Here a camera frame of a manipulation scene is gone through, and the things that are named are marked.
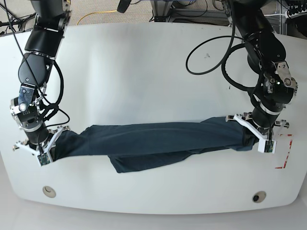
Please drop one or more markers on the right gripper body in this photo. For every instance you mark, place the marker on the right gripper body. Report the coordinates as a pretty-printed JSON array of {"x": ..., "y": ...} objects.
[{"x": 27, "y": 110}]

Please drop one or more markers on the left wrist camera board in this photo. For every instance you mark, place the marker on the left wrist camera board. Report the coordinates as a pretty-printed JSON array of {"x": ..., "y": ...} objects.
[{"x": 266, "y": 146}]

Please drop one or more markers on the right table cable grommet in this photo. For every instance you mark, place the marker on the right table cable grommet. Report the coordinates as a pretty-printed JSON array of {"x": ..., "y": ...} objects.
[{"x": 259, "y": 196}]

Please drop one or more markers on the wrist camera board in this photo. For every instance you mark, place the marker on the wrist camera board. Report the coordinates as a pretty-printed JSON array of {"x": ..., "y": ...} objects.
[
  {"x": 44, "y": 159},
  {"x": 266, "y": 146}
]

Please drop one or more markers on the dark blue T-shirt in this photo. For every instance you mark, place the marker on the dark blue T-shirt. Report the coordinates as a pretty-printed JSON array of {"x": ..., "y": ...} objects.
[{"x": 139, "y": 147}]

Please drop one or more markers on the black microphone object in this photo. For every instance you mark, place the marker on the black microphone object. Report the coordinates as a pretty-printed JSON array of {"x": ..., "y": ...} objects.
[{"x": 123, "y": 6}]

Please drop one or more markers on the left table cable grommet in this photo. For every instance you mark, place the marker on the left table cable grommet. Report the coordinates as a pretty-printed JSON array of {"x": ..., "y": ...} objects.
[{"x": 49, "y": 191}]

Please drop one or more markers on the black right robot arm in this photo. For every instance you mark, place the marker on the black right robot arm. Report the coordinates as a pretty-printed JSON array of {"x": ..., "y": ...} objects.
[{"x": 39, "y": 54}]

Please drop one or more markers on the red tape rectangle marking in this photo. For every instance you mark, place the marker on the red tape rectangle marking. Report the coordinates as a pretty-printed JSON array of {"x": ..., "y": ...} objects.
[{"x": 283, "y": 148}]

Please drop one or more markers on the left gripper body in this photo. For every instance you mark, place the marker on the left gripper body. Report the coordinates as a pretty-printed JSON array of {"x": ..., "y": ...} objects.
[{"x": 273, "y": 91}]

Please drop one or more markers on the table cable grommet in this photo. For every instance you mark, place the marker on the table cable grommet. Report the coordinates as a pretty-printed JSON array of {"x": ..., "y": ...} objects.
[
  {"x": 49, "y": 191},
  {"x": 259, "y": 196}
]

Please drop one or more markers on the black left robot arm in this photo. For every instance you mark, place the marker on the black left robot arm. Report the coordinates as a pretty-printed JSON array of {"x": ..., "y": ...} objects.
[{"x": 256, "y": 34}]

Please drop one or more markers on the white power strip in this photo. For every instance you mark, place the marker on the white power strip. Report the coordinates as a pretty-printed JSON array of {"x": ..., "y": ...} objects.
[{"x": 296, "y": 11}]

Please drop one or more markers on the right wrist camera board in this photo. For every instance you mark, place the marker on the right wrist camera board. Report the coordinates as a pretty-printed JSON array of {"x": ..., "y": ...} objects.
[{"x": 44, "y": 159}]

